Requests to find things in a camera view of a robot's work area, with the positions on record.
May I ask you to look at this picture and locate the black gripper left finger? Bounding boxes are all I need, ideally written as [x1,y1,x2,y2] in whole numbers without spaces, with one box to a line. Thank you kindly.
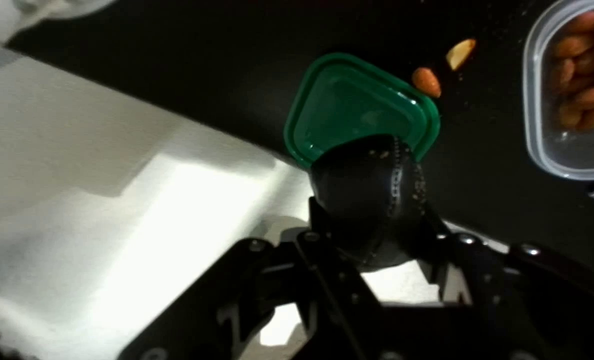
[118,195,412,360]

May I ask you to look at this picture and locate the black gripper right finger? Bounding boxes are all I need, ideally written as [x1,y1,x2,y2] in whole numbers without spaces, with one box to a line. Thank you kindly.
[421,203,594,360]

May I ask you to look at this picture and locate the black stitched ball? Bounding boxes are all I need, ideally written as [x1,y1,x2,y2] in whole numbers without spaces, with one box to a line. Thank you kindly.
[306,131,434,272]

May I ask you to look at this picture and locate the grey grid cutting mat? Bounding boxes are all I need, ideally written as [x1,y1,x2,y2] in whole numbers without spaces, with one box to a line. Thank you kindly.
[0,45,594,360]

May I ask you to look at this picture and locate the clear plastic almond container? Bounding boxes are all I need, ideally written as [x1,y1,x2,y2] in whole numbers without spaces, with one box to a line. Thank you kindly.
[523,0,594,184]

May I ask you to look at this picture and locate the green plastic lid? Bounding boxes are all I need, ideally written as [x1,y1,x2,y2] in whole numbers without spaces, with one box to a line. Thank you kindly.
[283,50,445,170]

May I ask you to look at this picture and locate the loose brown almond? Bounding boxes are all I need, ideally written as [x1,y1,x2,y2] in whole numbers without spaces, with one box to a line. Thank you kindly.
[445,36,481,74]
[411,66,445,100]

